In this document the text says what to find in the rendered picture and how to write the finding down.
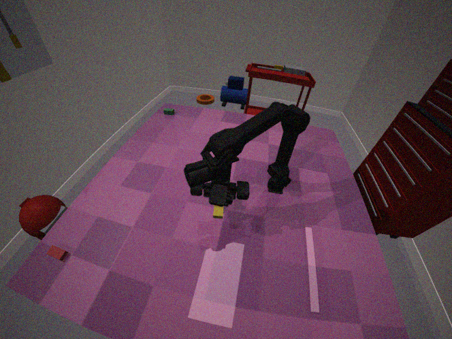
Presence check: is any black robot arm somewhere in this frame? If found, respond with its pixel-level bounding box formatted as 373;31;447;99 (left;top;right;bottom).
184;101;310;207

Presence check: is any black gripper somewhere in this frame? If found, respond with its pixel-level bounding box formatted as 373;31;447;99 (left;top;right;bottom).
191;177;250;200

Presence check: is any yellow bar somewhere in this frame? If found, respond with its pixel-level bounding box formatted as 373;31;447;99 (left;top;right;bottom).
213;206;224;219

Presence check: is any green block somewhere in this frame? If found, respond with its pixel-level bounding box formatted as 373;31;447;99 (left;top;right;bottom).
163;108;175;115

